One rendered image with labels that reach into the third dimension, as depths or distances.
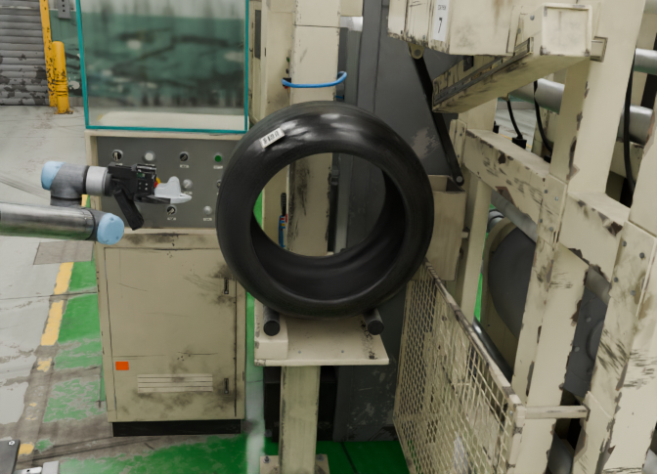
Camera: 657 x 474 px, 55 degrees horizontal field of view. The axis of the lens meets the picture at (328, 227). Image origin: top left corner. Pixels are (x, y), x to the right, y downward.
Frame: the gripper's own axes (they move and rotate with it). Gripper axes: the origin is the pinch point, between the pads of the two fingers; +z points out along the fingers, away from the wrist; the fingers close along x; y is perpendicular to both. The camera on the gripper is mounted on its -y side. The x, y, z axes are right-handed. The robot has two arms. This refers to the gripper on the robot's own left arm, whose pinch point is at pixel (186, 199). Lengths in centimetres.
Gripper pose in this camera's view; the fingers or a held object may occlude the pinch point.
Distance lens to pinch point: 168.6
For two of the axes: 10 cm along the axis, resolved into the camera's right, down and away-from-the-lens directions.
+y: 1.7, -9.3, -3.3
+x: -1.1, -3.5, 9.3
